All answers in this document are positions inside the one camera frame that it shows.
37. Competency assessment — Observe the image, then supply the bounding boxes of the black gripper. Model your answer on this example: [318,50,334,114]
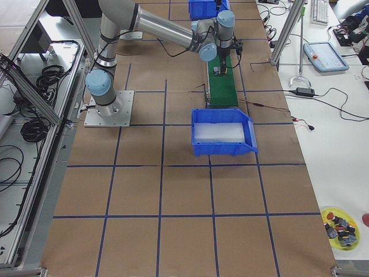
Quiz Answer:
[216,39,243,74]

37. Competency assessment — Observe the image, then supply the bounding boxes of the yellow mushroom push button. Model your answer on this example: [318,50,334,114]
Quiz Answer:
[213,66,221,76]

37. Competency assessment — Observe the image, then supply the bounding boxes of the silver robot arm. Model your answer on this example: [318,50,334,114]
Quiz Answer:
[85,1,243,118]

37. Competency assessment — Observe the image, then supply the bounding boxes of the yellow plate of buttons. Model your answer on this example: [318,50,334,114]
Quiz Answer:
[321,207,360,251]

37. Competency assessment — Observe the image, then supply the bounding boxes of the green conveyor belt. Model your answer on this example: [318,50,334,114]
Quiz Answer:
[205,57,239,108]

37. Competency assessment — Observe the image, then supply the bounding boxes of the left blue plastic bin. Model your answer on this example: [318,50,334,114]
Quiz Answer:
[188,0,231,20]

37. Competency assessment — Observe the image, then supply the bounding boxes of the blue plastic bin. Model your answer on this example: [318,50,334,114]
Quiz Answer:
[191,108,258,156]
[188,0,231,20]

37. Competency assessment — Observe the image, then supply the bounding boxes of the right blue plastic bin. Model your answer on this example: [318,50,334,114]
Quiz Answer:
[191,108,258,156]

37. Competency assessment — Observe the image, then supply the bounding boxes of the white foam pad right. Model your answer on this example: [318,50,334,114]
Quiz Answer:
[194,123,245,143]

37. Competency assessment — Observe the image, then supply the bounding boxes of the black power adapter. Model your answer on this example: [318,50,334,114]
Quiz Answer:
[295,87,315,97]

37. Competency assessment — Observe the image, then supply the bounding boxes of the long metal rod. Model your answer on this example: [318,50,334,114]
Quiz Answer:
[289,7,311,88]

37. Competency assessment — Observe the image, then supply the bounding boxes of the blue teach pendant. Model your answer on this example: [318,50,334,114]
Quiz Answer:
[303,42,349,73]

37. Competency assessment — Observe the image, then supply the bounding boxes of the white keyboard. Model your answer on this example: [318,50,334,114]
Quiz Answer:
[310,0,329,25]

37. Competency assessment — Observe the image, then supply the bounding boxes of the aluminium frame post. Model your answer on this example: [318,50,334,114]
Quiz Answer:
[270,0,305,66]

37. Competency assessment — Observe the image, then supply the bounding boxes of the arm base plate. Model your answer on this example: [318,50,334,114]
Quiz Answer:
[84,91,134,128]
[119,29,143,40]

